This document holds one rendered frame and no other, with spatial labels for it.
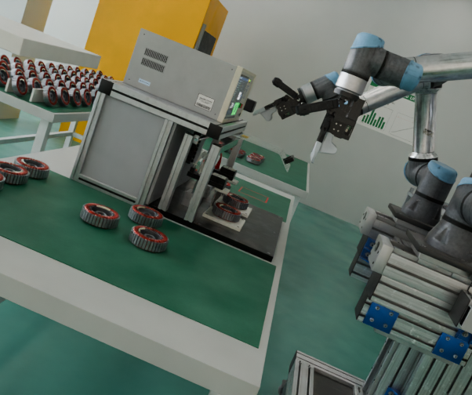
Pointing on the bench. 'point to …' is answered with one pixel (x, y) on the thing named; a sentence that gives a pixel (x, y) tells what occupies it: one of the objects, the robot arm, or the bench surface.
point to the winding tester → (186, 76)
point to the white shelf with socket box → (27, 40)
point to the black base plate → (252, 225)
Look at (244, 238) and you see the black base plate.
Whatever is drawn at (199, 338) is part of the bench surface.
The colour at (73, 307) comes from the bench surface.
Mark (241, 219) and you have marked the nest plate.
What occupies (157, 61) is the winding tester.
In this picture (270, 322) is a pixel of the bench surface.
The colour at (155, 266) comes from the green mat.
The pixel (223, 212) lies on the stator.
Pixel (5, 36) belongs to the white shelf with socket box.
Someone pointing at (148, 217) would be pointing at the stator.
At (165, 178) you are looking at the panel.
